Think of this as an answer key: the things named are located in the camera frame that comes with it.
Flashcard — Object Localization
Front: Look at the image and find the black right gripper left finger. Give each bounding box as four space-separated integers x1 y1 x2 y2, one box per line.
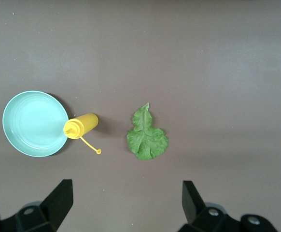
0 179 73 232

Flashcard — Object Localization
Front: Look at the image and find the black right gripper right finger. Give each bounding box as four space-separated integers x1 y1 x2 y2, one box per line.
179 180 279 232

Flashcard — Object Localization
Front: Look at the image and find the green lettuce leaf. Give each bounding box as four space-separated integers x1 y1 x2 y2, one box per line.
126 102 169 160

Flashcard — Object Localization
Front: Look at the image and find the mint green plate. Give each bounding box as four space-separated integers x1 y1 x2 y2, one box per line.
2 90 70 158

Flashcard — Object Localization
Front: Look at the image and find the yellow squeeze bottle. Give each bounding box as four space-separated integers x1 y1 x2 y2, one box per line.
63 113 102 155

